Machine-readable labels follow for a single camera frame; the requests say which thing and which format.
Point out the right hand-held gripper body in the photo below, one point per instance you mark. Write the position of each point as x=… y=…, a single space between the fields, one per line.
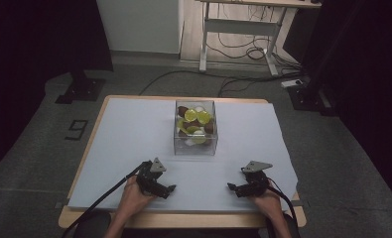
x=258 y=181

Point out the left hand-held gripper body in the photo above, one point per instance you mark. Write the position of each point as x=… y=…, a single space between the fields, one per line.
x=147 y=175

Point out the clear plastic box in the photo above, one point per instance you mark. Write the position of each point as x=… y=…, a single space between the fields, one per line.
x=196 y=150

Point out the person's right hand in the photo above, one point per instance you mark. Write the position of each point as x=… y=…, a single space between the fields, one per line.
x=268 y=205

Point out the person's left hand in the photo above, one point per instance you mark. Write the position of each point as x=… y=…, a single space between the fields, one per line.
x=132 y=201

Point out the pale paper sheet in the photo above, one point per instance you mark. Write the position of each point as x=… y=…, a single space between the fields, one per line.
x=124 y=148

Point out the wooden table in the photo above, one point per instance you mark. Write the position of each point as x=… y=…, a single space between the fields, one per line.
x=183 y=220

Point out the gray tape strip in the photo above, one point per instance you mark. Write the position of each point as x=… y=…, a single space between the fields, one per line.
x=301 y=203
x=60 y=205

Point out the person's dark trousers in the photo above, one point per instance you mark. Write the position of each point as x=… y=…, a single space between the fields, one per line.
x=92 y=226

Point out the black stand base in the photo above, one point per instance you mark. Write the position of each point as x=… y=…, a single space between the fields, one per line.
x=307 y=97
x=82 y=89

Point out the white power strip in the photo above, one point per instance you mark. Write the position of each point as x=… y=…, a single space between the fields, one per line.
x=291 y=83

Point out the white partition panel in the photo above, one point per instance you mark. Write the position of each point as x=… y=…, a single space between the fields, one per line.
x=139 y=24

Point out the white-framed desk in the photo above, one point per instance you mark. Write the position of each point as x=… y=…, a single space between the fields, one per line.
x=241 y=27

